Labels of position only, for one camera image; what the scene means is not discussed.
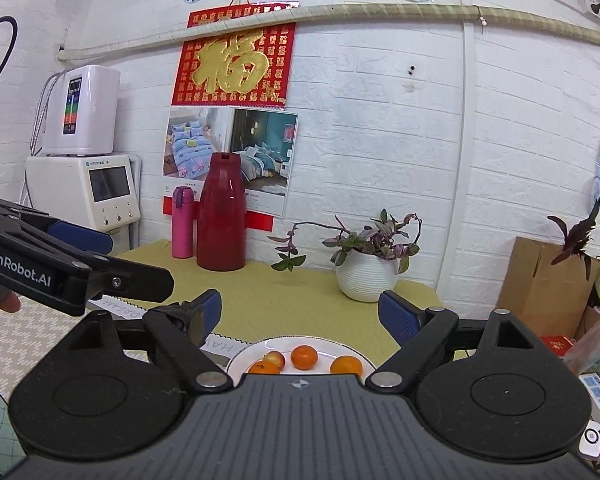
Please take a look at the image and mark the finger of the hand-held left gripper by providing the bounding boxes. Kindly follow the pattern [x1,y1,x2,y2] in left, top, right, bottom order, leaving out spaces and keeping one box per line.
[81,255,175,306]
[47,220,114,257]

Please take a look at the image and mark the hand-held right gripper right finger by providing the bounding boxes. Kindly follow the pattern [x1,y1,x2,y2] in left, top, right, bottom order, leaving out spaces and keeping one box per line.
[366,290,546,394]

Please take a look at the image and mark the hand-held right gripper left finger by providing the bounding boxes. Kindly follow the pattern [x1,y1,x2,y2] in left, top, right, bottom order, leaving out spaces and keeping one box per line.
[50,289,234,394]

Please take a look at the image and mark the round orange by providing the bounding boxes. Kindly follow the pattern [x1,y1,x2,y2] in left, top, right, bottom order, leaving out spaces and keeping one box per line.
[290,345,318,371]
[330,355,364,378]

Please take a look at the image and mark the white plate with dark rim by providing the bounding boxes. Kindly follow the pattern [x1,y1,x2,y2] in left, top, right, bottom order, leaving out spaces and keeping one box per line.
[226,336,378,387]

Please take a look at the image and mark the person's left hand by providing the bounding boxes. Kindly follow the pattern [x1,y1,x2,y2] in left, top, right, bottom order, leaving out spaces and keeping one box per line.
[0,291,22,361]

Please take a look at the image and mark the white appliance with screen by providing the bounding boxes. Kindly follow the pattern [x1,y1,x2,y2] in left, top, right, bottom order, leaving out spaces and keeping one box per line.
[26,154,142,252]

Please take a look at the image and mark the potted plant in white pot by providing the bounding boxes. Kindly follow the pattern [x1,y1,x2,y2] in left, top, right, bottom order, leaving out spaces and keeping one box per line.
[269,209,424,304]

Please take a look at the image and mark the olive chevron tablecloth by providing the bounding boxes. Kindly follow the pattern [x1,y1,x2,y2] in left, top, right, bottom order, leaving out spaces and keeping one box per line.
[0,239,444,376]

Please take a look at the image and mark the pink bottle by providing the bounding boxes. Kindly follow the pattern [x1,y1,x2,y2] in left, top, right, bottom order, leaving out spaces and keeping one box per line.
[171,186,196,260]

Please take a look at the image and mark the red thermos jug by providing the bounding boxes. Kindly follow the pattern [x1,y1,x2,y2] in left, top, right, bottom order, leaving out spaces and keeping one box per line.
[196,152,247,272]

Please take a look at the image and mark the cardboard box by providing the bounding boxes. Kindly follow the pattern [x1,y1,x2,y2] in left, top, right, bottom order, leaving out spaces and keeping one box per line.
[497,236,600,339]

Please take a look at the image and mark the flat red box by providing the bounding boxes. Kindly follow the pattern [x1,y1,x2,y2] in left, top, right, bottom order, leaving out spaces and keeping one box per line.
[540,335,576,357]

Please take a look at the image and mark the dark purple leafy plant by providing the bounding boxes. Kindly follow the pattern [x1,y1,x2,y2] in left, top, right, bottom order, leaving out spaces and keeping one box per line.
[547,199,600,282]

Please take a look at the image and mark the clear plastic bag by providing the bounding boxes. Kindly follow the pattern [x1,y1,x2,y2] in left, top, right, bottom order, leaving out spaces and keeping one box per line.
[562,310,600,377]

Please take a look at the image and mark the white blue device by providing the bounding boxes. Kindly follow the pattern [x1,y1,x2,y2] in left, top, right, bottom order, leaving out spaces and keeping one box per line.
[577,372,600,412]

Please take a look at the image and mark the small white round-eyed device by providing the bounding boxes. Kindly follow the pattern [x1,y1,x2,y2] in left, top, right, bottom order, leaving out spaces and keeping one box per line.
[580,422,600,459]

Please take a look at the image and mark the white wall water purifier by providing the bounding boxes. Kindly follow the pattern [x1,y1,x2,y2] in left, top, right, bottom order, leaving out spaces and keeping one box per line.
[42,65,121,156]

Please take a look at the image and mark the grey purifier hoses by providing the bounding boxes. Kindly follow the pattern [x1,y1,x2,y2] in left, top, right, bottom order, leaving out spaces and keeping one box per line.
[29,72,64,157]

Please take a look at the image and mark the white wall conduit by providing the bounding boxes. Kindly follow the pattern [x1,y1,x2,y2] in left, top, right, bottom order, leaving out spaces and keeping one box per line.
[457,0,478,286]

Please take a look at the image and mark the red wall calendar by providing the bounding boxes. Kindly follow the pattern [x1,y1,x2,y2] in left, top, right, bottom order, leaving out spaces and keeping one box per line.
[162,2,301,232]

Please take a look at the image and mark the beige wrapped wall pipe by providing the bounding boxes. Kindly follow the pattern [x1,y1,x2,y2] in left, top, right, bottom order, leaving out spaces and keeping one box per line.
[59,2,600,59]

